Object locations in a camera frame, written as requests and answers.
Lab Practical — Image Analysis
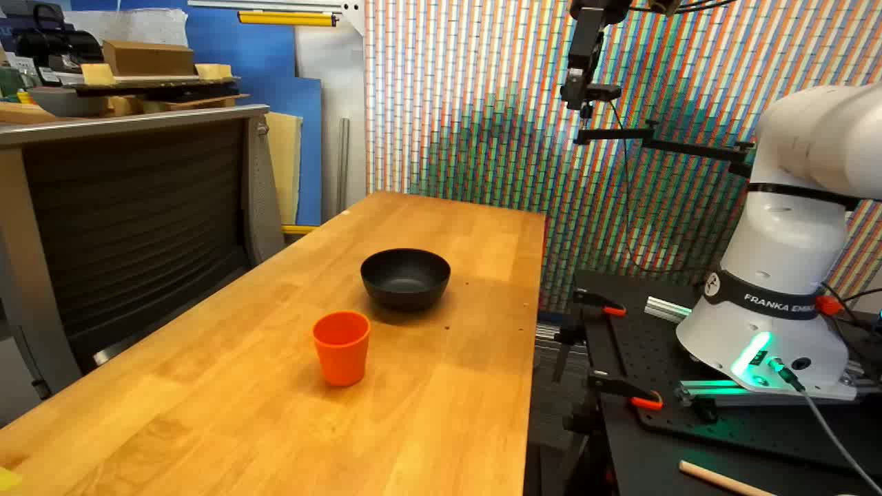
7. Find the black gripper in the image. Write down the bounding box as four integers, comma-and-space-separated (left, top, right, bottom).
566, 0, 638, 87

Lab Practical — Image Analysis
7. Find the orange plastic cup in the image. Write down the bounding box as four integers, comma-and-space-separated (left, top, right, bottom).
313, 308, 376, 392

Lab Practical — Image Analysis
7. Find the black bowl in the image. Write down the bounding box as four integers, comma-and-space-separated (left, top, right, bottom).
359, 245, 456, 313

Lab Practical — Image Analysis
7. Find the colourful patterned backdrop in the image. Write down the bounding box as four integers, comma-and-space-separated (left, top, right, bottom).
362, 0, 882, 313

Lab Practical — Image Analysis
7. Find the grey metal pole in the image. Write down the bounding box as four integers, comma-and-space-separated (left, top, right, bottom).
333, 116, 357, 220

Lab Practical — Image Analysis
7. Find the yellow bar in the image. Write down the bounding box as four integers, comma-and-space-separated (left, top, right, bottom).
238, 8, 340, 31

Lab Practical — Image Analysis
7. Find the beige foam board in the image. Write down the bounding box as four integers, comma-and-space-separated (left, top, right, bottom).
264, 110, 307, 229

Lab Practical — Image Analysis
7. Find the blue board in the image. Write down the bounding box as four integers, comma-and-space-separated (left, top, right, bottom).
67, 0, 325, 229

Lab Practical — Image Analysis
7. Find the black breadboard base table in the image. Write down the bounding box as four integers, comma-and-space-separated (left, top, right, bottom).
574, 267, 882, 496

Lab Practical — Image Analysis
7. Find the wooden stick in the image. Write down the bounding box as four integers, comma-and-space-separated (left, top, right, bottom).
678, 458, 781, 496

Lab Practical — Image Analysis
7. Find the brown cardboard box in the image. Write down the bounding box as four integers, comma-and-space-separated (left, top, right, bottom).
99, 39, 201, 81

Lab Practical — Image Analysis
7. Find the grey cabinet with boxes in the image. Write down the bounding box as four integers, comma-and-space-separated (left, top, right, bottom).
0, 101, 288, 399

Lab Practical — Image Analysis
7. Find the black bag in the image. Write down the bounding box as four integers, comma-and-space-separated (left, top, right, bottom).
12, 0, 106, 75

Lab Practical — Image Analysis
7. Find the black camera on stand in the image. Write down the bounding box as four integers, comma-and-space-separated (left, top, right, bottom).
556, 81, 625, 122

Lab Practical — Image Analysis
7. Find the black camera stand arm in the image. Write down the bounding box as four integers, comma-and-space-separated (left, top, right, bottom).
574, 118, 759, 180

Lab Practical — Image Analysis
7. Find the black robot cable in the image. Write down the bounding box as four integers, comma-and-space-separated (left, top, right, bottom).
632, 0, 738, 16

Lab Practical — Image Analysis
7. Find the black clamp orange handle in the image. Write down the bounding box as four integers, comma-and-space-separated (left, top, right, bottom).
588, 367, 668, 418
572, 287, 632, 324

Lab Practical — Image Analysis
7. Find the silver metal bracket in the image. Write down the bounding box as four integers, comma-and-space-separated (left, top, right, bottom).
643, 291, 694, 324

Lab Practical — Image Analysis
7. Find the aluminium rail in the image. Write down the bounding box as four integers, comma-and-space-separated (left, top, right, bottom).
676, 371, 862, 409

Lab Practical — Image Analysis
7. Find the grey cable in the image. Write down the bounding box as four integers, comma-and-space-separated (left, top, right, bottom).
774, 358, 882, 496

